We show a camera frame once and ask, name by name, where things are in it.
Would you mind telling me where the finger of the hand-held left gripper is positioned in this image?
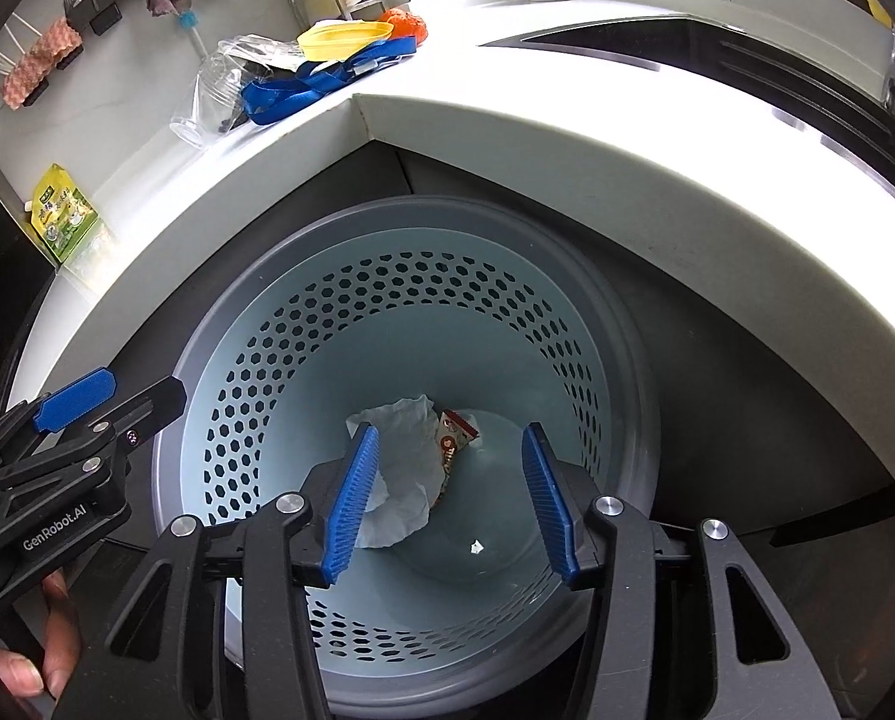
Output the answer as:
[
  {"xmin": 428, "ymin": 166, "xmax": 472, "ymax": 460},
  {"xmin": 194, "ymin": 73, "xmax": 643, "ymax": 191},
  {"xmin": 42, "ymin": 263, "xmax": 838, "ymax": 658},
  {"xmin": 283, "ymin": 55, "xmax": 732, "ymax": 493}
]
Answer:
[
  {"xmin": 0, "ymin": 367, "xmax": 116, "ymax": 466},
  {"xmin": 0, "ymin": 377, "xmax": 188, "ymax": 492}
]

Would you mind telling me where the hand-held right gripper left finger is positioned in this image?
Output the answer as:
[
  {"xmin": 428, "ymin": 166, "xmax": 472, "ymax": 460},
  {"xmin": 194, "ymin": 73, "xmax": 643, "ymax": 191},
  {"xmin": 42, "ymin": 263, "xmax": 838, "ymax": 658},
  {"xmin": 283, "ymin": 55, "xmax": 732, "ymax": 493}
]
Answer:
[{"xmin": 53, "ymin": 424, "xmax": 383, "ymax": 720}]

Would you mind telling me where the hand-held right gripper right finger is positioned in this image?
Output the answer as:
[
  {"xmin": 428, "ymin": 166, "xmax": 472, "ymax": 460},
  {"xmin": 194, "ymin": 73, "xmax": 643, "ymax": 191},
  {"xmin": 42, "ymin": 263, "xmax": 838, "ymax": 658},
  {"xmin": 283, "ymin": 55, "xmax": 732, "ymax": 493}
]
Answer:
[{"xmin": 521, "ymin": 422, "xmax": 849, "ymax": 720}]

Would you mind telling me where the light blue perforated bin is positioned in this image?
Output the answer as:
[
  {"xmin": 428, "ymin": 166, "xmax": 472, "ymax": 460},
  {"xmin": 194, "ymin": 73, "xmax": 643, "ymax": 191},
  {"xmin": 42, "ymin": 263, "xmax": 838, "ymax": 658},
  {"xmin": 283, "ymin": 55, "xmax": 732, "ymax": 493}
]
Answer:
[{"xmin": 149, "ymin": 195, "xmax": 659, "ymax": 720}]

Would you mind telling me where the clear plastic cup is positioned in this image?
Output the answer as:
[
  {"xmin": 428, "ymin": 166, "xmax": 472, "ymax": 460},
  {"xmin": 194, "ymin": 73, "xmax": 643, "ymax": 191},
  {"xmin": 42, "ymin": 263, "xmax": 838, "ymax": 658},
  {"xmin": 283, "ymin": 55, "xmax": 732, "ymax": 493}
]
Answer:
[{"xmin": 170, "ymin": 52, "xmax": 252, "ymax": 147}]

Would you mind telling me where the blue lanyard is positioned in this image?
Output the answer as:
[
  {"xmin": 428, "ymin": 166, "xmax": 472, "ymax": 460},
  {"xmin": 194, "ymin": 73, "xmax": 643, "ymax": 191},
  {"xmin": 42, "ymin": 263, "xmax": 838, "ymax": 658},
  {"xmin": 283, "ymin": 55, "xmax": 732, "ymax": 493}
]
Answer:
[{"xmin": 241, "ymin": 36, "xmax": 424, "ymax": 127}]

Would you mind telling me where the person's left hand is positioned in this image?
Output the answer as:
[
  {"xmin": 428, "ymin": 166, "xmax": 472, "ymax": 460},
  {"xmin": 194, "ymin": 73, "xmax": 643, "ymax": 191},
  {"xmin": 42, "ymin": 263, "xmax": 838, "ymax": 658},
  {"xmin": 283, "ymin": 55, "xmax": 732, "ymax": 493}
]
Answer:
[{"xmin": 0, "ymin": 568, "xmax": 83, "ymax": 702}]

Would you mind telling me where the crumpled white paper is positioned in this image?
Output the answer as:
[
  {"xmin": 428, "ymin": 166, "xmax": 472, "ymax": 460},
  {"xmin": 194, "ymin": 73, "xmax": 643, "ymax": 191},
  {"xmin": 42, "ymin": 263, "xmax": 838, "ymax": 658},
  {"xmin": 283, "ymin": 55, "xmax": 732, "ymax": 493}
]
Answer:
[{"xmin": 344, "ymin": 394, "xmax": 450, "ymax": 548}]

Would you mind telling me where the red white snack wrapper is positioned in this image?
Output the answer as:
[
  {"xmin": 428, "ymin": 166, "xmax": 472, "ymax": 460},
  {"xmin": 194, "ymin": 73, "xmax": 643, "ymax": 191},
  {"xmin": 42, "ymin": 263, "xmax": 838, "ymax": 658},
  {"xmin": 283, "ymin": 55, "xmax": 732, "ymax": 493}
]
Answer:
[{"xmin": 433, "ymin": 409, "xmax": 482, "ymax": 509}]

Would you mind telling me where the yellow green seasoning pouch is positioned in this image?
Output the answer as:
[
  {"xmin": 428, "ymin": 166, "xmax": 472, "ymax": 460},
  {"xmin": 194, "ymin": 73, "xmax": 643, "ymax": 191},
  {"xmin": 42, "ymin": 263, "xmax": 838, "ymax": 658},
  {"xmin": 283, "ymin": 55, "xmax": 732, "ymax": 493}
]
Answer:
[{"xmin": 26, "ymin": 163, "xmax": 111, "ymax": 268}]

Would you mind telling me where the pink sponge cloth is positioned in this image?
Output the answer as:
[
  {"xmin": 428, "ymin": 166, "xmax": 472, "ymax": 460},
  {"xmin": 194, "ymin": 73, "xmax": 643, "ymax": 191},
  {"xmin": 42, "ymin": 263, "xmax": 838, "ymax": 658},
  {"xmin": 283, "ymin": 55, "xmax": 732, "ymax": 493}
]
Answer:
[{"xmin": 1, "ymin": 19, "xmax": 83, "ymax": 108}]

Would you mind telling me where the bundle of white sticks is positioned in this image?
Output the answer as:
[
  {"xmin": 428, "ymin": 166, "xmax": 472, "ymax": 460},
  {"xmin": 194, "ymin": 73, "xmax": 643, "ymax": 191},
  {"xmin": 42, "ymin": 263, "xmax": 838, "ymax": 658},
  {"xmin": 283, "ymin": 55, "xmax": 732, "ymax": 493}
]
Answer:
[{"xmin": 0, "ymin": 0, "xmax": 107, "ymax": 76}]

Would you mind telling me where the clear plastic bag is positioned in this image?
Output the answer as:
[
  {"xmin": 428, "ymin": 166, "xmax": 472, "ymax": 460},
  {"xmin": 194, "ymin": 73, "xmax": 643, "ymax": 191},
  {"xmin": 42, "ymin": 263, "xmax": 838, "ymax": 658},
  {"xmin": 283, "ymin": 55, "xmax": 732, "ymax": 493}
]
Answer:
[{"xmin": 211, "ymin": 33, "xmax": 308, "ymax": 76}]

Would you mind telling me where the blue white bottle brush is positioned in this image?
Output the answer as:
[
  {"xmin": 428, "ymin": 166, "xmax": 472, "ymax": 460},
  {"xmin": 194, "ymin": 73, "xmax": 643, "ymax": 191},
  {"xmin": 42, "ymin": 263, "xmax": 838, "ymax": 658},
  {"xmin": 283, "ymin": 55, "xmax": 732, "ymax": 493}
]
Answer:
[{"xmin": 178, "ymin": 10, "xmax": 210, "ymax": 59}]

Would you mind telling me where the orange mesh bag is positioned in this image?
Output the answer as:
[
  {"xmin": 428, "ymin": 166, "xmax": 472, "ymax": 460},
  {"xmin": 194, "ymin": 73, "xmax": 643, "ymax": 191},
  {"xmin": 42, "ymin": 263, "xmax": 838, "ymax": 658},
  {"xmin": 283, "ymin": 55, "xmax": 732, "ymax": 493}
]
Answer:
[{"xmin": 379, "ymin": 7, "xmax": 429, "ymax": 43}]

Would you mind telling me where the black kitchen sink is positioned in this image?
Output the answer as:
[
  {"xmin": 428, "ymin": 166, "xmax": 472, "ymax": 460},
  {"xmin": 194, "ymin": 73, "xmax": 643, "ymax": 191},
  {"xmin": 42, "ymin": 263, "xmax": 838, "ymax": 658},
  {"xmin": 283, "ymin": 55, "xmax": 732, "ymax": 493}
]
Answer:
[{"xmin": 483, "ymin": 13, "xmax": 895, "ymax": 137}]

